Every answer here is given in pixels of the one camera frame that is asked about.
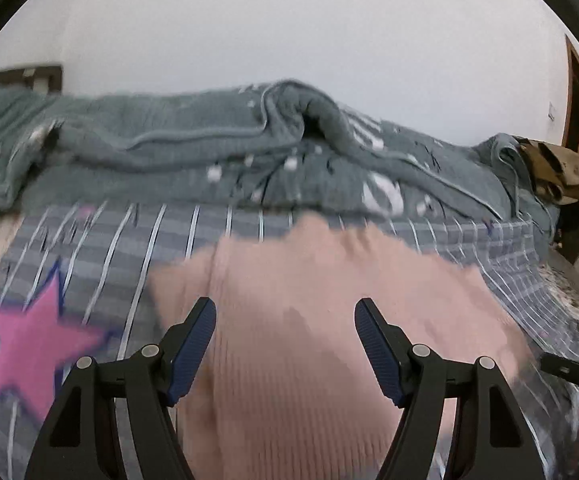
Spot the pink knit sweater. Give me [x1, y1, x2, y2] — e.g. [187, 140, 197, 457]
[148, 214, 530, 479]

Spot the brown clothes pile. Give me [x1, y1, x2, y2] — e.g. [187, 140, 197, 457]
[517, 138, 579, 206]

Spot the grey checked duvet cover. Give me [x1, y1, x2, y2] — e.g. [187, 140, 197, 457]
[0, 199, 579, 480]

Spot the grey-green fleece blanket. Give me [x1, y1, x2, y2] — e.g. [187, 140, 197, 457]
[0, 80, 557, 234]

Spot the dark wooden headboard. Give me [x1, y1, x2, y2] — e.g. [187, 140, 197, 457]
[0, 65, 64, 93]

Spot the white wall switch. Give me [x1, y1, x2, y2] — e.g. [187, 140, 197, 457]
[547, 102, 556, 122]

